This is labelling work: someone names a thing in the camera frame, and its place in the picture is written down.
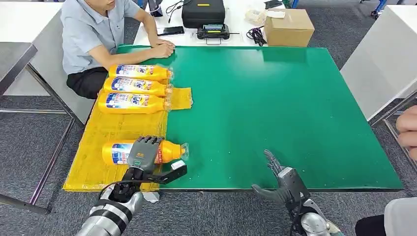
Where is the brown cardboard box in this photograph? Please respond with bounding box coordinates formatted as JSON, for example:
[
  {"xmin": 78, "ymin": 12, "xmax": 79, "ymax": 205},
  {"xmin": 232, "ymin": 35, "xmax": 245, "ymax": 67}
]
[{"xmin": 264, "ymin": 8, "xmax": 315, "ymax": 48}]

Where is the black device stand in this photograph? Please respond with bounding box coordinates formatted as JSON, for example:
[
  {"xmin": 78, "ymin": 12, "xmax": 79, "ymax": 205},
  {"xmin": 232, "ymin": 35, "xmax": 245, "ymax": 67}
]
[{"xmin": 148, "ymin": 0, "xmax": 164, "ymax": 18}]

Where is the black cable bundle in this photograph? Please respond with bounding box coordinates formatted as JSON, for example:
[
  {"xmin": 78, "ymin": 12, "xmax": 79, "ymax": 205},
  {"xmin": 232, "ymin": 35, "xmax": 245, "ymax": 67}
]
[{"xmin": 246, "ymin": 27, "xmax": 268, "ymax": 47}]

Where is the person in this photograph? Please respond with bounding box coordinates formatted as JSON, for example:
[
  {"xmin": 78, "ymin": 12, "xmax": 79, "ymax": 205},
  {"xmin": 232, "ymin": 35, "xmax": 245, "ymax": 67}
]
[
  {"xmin": 355, "ymin": 105, "xmax": 417, "ymax": 236},
  {"xmin": 60, "ymin": 0, "xmax": 177, "ymax": 100}
]

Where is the black carrying case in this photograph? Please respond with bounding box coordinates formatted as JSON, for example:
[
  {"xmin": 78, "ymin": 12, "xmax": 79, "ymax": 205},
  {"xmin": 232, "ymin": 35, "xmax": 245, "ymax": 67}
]
[{"xmin": 181, "ymin": 0, "xmax": 226, "ymax": 30}]

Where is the black smartphone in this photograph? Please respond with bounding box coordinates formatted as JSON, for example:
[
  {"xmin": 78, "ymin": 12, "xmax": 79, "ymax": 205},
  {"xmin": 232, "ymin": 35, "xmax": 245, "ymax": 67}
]
[{"xmin": 157, "ymin": 26, "xmax": 185, "ymax": 36}]

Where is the green table mat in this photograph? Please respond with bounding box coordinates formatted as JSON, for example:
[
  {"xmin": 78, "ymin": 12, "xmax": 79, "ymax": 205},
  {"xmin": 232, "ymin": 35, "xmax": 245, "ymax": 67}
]
[{"xmin": 117, "ymin": 44, "xmax": 404, "ymax": 192}]

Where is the white table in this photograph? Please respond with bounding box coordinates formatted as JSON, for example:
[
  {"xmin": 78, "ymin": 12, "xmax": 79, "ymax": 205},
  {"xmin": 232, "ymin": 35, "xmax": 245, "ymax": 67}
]
[{"xmin": 133, "ymin": 0, "xmax": 286, "ymax": 47}]

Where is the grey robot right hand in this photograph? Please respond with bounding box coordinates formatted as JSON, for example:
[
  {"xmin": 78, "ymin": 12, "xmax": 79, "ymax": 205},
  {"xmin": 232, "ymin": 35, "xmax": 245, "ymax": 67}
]
[{"xmin": 251, "ymin": 149, "xmax": 312, "ymax": 212}]

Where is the blue wheeled stand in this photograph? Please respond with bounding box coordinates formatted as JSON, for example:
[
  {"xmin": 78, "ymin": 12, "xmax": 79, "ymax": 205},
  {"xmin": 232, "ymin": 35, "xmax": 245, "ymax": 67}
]
[{"xmin": 359, "ymin": 0, "xmax": 388, "ymax": 19}]

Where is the yellow sheet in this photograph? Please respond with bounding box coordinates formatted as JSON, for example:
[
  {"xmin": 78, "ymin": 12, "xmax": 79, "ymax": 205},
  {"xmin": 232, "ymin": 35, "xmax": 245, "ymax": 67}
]
[{"xmin": 62, "ymin": 73, "xmax": 194, "ymax": 193}]

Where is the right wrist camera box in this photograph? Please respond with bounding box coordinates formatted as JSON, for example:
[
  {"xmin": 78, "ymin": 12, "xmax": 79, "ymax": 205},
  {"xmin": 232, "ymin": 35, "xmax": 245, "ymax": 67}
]
[{"xmin": 277, "ymin": 167, "xmax": 307, "ymax": 201}]

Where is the black handheld controller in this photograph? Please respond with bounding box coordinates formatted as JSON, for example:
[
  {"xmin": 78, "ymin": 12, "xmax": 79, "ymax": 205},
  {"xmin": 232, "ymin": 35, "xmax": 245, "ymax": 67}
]
[{"xmin": 196, "ymin": 24, "xmax": 240, "ymax": 46}]

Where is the clear plastic bag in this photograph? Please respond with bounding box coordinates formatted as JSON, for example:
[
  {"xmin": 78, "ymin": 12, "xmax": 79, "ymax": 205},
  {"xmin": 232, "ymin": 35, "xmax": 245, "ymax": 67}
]
[{"xmin": 245, "ymin": 8, "xmax": 267, "ymax": 24}]

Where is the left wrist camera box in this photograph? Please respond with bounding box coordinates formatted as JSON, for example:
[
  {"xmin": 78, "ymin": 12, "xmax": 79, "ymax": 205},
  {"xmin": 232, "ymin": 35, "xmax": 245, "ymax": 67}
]
[{"xmin": 153, "ymin": 160, "xmax": 188, "ymax": 185}]

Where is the grey side table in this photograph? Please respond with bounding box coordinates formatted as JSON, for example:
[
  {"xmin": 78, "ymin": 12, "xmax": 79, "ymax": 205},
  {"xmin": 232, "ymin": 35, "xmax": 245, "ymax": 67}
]
[
  {"xmin": 339, "ymin": 3, "xmax": 417, "ymax": 173},
  {"xmin": 0, "ymin": 1, "xmax": 96, "ymax": 216}
]

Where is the orange plastic bottle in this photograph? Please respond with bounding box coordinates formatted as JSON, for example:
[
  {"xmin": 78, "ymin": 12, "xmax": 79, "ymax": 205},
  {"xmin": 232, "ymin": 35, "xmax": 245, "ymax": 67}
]
[
  {"xmin": 102, "ymin": 139, "xmax": 190, "ymax": 166},
  {"xmin": 98, "ymin": 92, "xmax": 172, "ymax": 115},
  {"xmin": 103, "ymin": 77, "xmax": 174, "ymax": 98},
  {"xmin": 108, "ymin": 63, "xmax": 174, "ymax": 82}
]

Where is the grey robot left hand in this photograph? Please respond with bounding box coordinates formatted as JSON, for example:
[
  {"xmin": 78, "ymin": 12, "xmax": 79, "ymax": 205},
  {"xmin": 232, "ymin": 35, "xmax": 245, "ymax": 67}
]
[{"xmin": 126, "ymin": 135, "xmax": 166, "ymax": 175}]

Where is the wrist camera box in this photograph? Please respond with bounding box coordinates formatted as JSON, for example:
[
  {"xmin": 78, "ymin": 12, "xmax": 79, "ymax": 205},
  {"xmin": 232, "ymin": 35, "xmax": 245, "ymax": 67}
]
[
  {"xmin": 153, "ymin": 160, "xmax": 188, "ymax": 185},
  {"xmin": 277, "ymin": 167, "xmax": 307, "ymax": 201}
]

